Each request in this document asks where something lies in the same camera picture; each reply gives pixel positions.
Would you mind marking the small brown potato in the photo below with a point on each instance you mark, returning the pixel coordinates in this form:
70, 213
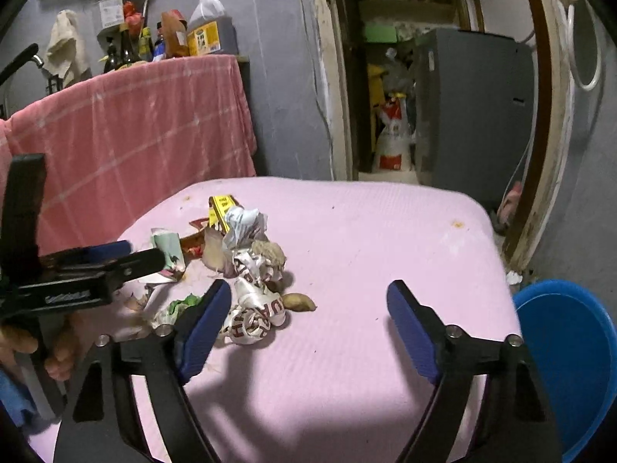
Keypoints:
299, 302

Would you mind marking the yellow wrapper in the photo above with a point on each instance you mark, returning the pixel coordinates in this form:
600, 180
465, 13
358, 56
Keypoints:
222, 210

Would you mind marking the white sack red print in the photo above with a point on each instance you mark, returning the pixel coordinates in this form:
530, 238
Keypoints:
395, 140

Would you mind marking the green white wrapper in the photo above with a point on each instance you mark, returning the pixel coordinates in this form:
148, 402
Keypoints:
183, 305

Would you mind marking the person's left forearm blue sleeve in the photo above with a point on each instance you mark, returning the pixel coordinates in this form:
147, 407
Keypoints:
17, 398

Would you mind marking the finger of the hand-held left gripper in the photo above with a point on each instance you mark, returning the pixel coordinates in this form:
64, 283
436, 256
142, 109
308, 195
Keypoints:
103, 251
140, 265

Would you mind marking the brown fibrous lump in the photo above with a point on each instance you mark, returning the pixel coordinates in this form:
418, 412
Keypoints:
270, 255

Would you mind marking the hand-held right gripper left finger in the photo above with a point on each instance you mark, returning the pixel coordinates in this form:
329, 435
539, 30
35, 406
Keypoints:
205, 328

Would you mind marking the blue capped bottle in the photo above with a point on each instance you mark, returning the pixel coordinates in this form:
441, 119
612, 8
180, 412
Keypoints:
159, 46

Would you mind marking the pink checked cloth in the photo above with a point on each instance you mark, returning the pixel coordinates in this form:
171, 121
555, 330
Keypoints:
135, 130

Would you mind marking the crumpled red white wrapper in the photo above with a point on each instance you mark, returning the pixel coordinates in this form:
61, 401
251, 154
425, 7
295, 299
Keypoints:
255, 306

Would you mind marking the yellow bag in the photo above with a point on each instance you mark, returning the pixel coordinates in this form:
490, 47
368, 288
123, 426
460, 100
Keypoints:
377, 82

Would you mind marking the large oil jug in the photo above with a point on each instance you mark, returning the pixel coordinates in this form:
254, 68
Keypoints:
209, 24

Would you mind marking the person's left hand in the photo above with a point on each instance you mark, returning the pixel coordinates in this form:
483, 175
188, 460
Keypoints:
60, 352

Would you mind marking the blue plastic bin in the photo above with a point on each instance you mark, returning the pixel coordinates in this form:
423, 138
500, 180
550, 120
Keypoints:
569, 361

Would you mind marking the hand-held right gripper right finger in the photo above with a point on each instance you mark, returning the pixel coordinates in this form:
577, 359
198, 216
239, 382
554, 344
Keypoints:
409, 328

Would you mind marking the green box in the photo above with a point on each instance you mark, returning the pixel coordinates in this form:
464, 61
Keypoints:
381, 33

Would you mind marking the yellow green bottle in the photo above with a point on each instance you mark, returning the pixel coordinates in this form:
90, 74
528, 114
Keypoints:
145, 46

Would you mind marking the dark glass bottle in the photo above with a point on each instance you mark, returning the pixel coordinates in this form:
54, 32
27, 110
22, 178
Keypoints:
127, 53
111, 60

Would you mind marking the beige hanging cloth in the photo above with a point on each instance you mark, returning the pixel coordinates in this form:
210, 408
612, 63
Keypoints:
65, 48

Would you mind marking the crumpled white paper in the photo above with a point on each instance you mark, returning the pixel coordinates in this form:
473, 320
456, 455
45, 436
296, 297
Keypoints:
245, 226

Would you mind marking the pink item by door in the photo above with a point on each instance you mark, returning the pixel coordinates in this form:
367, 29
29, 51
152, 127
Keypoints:
511, 205

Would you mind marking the white green printed carton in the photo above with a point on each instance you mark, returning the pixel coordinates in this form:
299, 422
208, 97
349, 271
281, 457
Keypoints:
168, 253

